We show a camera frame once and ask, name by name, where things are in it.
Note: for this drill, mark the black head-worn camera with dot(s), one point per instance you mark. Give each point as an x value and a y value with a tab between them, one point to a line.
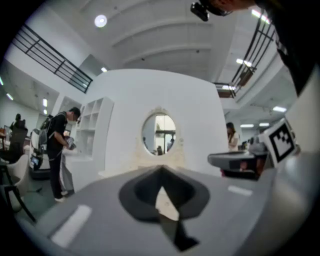
200	11

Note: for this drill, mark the white wheeled machine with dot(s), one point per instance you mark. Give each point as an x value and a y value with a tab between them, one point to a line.
37	150

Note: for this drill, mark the white open shelf unit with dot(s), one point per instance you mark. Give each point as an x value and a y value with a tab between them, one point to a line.
97	125

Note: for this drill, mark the white low cabinet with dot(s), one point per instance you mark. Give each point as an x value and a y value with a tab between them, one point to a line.
80	170

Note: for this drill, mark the black metal railing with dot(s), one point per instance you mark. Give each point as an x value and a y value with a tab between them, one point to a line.
252	55
53	60

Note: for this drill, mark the person's head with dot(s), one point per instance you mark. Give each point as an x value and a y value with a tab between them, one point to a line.
225	5

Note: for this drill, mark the pale chair with black legs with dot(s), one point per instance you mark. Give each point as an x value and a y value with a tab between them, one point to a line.
20	172

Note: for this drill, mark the round ceiling light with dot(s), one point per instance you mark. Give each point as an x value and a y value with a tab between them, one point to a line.
100	21

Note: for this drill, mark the rectangular ceiling light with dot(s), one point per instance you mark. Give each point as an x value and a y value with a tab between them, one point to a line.
243	62
45	102
260	15
279	109

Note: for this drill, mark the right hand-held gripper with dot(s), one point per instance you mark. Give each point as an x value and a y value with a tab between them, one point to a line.
280	142

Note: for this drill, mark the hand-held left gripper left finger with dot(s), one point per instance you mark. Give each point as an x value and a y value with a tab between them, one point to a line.
105	212

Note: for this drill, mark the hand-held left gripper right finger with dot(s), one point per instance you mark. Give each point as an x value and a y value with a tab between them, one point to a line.
225	212

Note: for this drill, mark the person's black clothing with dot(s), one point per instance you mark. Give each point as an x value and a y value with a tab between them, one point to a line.
297	37

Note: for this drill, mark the round mirror white ornate frame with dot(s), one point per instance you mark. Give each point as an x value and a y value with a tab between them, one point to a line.
160	135

